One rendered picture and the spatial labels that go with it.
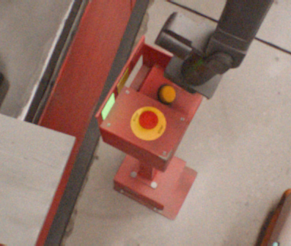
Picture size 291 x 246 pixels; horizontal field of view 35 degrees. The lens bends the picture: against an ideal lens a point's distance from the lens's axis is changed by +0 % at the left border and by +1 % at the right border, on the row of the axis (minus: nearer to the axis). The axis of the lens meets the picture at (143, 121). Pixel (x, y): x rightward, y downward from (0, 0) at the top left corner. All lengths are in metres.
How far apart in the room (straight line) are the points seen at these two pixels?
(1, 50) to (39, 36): 0.08
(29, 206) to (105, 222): 1.00
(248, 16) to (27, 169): 0.38
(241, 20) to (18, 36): 0.47
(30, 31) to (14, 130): 0.27
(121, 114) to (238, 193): 0.87
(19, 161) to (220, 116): 1.19
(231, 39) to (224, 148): 1.12
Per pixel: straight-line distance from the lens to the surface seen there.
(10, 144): 0.74
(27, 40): 0.94
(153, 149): 0.94
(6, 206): 0.72
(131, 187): 1.59
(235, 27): 0.67
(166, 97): 1.03
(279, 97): 1.89
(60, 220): 1.67
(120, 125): 0.95
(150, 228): 1.69
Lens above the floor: 1.68
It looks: 72 degrees down
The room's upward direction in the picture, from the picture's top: 1 degrees clockwise
